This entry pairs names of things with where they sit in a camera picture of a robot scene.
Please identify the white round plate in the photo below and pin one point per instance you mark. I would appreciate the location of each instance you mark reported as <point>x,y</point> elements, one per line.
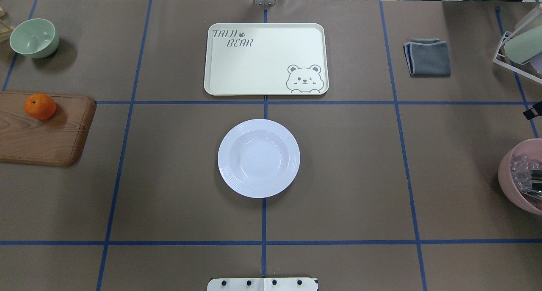
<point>258,158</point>

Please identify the orange fruit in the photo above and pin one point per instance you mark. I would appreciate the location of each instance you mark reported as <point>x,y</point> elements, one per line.
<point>40,106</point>

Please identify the cream bear tray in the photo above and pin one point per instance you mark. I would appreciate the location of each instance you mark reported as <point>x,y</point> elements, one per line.
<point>258,59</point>

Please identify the grey folded cloth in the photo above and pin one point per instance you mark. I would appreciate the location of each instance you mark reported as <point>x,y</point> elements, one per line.
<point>428,57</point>

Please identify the wooden cutting board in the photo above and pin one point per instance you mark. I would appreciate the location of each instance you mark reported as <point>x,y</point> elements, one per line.
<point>58,141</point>

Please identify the pink bowl with ice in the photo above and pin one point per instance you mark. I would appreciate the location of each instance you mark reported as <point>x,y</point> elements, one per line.
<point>531,148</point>

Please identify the green bowl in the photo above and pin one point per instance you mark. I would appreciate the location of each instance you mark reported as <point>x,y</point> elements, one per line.
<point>35,38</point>

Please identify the metal scoop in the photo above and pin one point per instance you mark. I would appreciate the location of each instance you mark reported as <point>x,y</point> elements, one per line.
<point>533,184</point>

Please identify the green pastel cup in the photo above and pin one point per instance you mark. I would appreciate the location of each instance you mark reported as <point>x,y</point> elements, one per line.
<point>520,49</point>

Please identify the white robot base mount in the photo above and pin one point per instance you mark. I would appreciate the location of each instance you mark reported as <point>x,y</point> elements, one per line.
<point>264,284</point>

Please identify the white wire cup rack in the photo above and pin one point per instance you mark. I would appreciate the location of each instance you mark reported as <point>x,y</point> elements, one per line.
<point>530,69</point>

